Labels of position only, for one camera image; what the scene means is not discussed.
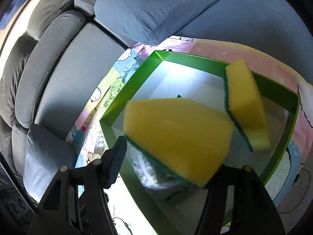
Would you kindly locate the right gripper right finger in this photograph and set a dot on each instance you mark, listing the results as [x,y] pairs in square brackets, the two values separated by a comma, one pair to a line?
[253,211]

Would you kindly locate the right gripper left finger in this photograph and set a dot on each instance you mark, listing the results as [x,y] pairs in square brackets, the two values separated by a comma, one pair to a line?
[75,202]

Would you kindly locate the clear plastic snack bag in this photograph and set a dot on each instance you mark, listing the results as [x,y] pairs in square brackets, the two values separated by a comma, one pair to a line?
[157,179]

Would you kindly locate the yellow green sponge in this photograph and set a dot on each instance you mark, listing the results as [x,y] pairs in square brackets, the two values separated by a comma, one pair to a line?
[189,138]
[244,105]

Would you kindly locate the grey throw pillow left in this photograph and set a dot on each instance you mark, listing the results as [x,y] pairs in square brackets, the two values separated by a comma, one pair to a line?
[45,153]

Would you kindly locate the grey throw pillow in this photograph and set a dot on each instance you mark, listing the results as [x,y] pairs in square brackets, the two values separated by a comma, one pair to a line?
[45,153]
[148,21]

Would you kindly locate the colourful cartoon bed sheet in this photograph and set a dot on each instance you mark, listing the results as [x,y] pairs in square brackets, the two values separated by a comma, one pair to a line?
[87,135]

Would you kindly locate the green white cardboard box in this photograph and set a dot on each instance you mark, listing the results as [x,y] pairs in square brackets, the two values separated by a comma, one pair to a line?
[167,74]

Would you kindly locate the grey sofa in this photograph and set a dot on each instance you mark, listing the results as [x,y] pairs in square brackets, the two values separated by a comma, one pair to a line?
[271,26]

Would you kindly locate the grey throw pillow right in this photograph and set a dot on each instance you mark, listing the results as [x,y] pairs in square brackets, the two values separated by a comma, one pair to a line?
[148,21]

